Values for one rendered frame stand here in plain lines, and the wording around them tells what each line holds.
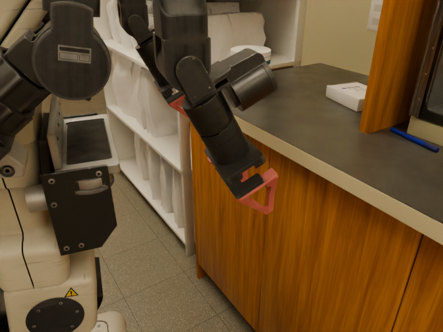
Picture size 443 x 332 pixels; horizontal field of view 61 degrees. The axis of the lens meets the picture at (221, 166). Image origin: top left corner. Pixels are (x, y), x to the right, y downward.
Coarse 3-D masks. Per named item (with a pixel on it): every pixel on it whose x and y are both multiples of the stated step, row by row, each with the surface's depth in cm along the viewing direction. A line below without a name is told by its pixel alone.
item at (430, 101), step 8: (440, 32) 83; (440, 40) 83; (440, 48) 84; (440, 56) 84; (432, 64) 86; (440, 64) 85; (432, 72) 87; (440, 72) 85; (432, 80) 87; (440, 80) 86; (432, 88) 88; (440, 88) 86; (424, 96) 90; (432, 96) 88; (440, 96) 86; (424, 104) 90; (432, 104) 88; (440, 104) 87; (424, 112) 91; (432, 112) 89; (440, 112) 87; (424, 120) 91; (432, 120) 90; (440, 120) 88
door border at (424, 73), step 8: (440, 0) 81; (440, 8) 82; (440, 16) 82; (440, 24) 82; (432, 32) 84; (432, 40) 85; (432, 48) 85; (424, 56) 87; (432, 56) 86; (424, 64) 88; (424, 72) 88; (424, 80) 89; (424, 88) 89; (416, 96) 91; (416, 104) 92; (416, 112) 92
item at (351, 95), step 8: (328, 88) 122; (336, 88) 119; (344, 88) 119; (352, 88) 119; (360, 88) 119; (328, 96) 123; (336, 96) 119; (344, 96) 115; (352, 96) 112; (360, 96) 112; (344, 104) 116; (352, 104) 112; (360, 104) 110
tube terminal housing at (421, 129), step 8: (416, 120) 94; (408, 128) 97; (416, 128) 95; (424, 128) 93; (432, 128) 91; (440, 128) 90; (424, 136) 94; (432, 136) 92; (440, 136) 90; (440, 144) 91
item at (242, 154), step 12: (228, 132) 51; (240, 132) 53; (216, 144) 52; (228, 144) 52; (240, 144) 53; (252, 144) 55; (216, 156) 54; (228, 156) 53; (240, 156) 54; (252, 156) 53; (216, 168) 55; (228, 168) 54; (240, 168) 52; (228, 180) 52
